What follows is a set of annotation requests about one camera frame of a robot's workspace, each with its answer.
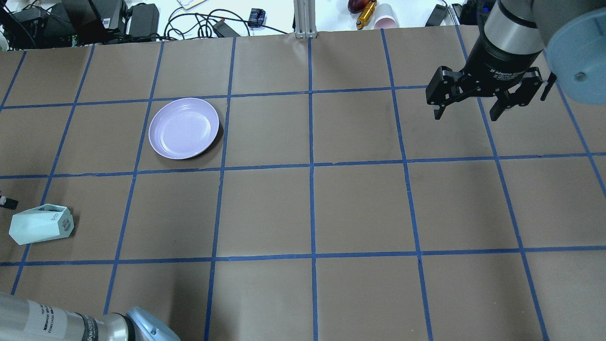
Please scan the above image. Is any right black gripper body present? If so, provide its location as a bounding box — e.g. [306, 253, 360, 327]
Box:
[462, 36, 539, 97]

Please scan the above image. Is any light blue faceted cup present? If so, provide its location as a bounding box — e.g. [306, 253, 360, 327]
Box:
[9, 204, 74, 245]

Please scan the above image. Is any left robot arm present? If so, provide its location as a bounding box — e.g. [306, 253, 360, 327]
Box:
[1, 203, 179, 341]

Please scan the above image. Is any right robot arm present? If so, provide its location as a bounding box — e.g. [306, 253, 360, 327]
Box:
[426, 0, 606, 121]

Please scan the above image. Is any pink paper cup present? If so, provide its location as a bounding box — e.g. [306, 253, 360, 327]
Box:
[372, 3, 400, 29]

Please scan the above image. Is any lilac plate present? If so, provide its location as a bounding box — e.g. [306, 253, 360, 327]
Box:
[147, 98, 221, 160]

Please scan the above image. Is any black adapter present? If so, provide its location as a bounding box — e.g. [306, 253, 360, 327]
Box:
[426, 4, 448, 27]

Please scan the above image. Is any golden bottle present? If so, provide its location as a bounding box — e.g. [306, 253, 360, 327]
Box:
[356, 0, 377, 30]

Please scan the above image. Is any red toy fruit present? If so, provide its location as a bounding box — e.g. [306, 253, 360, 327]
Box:
[347, 0, 370, 14]

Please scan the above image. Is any small blue device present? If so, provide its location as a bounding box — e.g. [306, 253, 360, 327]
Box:
[247, 8, 266, 28]

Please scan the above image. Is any black power brick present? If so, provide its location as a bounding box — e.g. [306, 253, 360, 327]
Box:
[128, 3, 160, 42]

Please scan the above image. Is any aluminium frame post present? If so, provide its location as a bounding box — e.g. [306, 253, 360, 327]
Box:
[294, 0, 318, 39]

